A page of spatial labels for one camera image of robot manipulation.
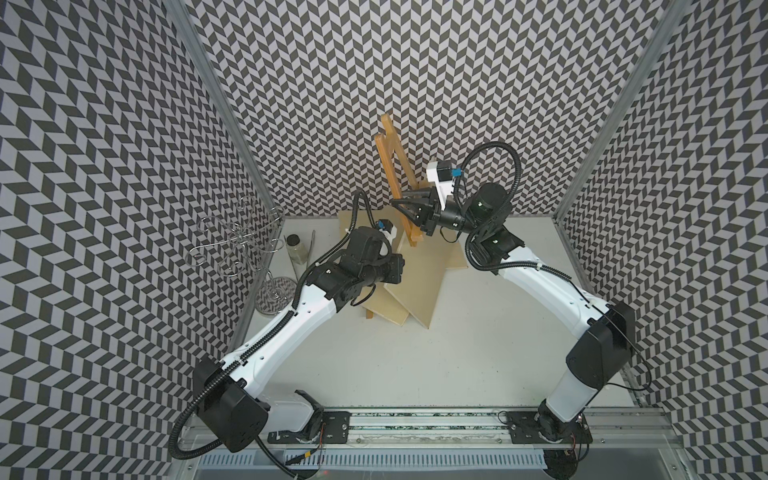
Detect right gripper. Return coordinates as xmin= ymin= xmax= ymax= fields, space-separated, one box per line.
xmin=392 ymin=185 xmax=487 ymax=236

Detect plywood board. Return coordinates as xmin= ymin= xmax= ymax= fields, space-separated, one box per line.
xmin=337 ymin=206 xmax=469 ymax=327
xmin=383 ymin=230 xmax=460 ymax=330

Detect wooden easel frame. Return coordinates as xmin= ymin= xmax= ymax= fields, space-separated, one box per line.
xmin=373 ymin=112 xmax=428 ymax=248

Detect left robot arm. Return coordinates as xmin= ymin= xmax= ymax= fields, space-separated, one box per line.
xmin=192 ymin=220 xmax=405 ymax=452

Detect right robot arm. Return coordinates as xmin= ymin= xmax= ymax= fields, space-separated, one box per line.
xmin=391 ymin=183 xmax=636 ymax=443

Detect metal tongs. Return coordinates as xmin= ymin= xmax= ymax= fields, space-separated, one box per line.
xmin=306 ymin=230 xmax=316 ymax=267

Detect glass spice jar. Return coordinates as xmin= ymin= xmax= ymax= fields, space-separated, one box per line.
xmin=285 ymin=234 xmax=309 ymax=265

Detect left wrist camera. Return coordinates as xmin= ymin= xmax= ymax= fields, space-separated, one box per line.
xmin=376 ymin=218 xmax=398 ymax=245

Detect wire mug tree stand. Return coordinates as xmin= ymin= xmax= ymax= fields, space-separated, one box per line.
xmin=183 ymin=195 xmax=296 ymax=316

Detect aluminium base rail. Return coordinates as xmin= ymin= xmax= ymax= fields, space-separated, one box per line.
xmin=184 ymin=407 xmax=682 ymax=473

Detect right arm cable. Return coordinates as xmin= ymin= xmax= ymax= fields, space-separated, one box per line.
xmin=452 ymin=140 xmax=654 ymax=394

